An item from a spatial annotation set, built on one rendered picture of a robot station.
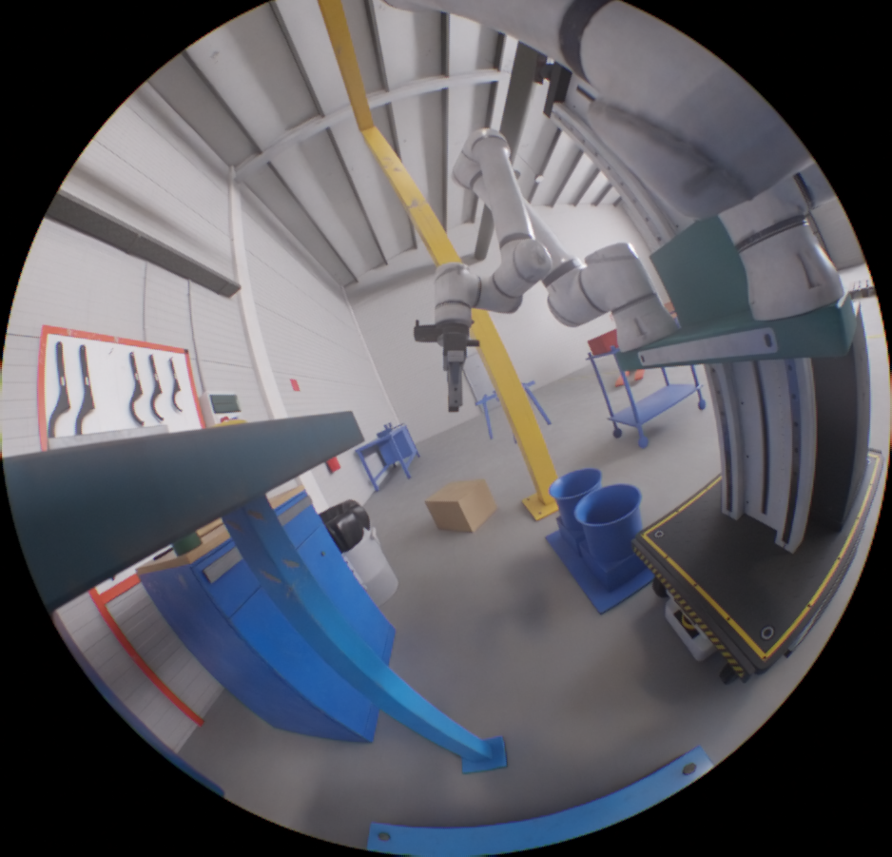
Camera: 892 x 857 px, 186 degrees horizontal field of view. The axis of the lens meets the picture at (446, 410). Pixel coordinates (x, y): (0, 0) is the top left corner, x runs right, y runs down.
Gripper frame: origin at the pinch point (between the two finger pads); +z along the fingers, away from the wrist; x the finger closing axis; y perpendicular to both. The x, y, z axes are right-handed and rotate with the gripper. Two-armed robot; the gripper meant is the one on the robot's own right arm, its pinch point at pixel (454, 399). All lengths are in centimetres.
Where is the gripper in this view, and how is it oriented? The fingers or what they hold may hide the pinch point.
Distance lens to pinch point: 60.1
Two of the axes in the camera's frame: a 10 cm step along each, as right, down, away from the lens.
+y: 10.0, -0.1, 0.1
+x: -0.1, 0.9, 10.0
